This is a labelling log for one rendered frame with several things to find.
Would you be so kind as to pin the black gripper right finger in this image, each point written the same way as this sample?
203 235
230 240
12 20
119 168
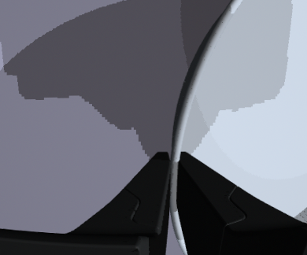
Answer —
219 218

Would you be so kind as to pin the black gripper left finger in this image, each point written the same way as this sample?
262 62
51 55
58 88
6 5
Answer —
135 222

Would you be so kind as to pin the white round plate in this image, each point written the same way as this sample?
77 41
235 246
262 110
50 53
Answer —
248 114

